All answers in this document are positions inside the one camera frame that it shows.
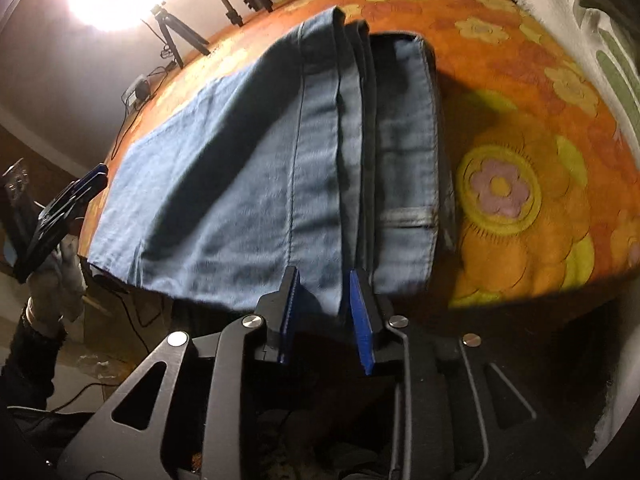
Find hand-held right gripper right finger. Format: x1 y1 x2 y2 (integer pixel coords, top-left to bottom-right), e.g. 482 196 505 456
348 268 587 480

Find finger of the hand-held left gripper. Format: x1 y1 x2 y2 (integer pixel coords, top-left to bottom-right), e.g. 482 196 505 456
74 162 110 198

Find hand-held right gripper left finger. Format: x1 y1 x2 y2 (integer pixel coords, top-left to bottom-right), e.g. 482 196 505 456
57 265 302 480

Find light blue denim pants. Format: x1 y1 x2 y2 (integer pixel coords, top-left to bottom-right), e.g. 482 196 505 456
80 5 458 332

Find person's left forearm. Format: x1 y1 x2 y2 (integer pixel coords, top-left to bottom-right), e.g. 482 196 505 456
0 305 69 413

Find person's left hand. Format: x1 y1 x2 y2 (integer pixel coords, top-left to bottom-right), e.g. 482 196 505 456
26 239 89 335

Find white power strip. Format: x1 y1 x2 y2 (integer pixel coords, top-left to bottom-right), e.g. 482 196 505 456
122 74 151 110

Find small black tripod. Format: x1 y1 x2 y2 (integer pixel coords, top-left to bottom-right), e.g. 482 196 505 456
141 4 212 70

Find orange floral blanket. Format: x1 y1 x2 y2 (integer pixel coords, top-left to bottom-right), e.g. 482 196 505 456
82 0 640 312

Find black floor cable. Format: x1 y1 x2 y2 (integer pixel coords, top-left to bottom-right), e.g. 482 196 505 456
47 379 115 413

